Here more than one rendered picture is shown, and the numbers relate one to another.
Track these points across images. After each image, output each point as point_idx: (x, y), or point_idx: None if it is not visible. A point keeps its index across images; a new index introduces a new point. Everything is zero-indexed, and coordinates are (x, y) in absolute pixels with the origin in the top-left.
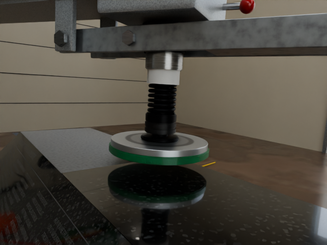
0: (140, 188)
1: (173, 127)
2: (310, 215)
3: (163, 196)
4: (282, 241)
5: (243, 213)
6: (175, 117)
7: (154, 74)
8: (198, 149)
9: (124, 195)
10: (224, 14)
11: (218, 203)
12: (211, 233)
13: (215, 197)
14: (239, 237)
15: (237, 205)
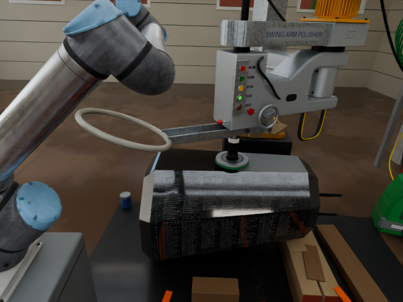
0: (215, 156)
1: (227, 154)
2: (183, 166)
3: (208, 157)
4: (183, 159)
5: (193, 160)
6: (228, 151)
7: None
8: (216, 158)
9: (214, 154)
10: (229, 124)
11: (199, 160)
12: (192, 155)
13: (202, 162)
14: (188, 156)
15: (196, 162)
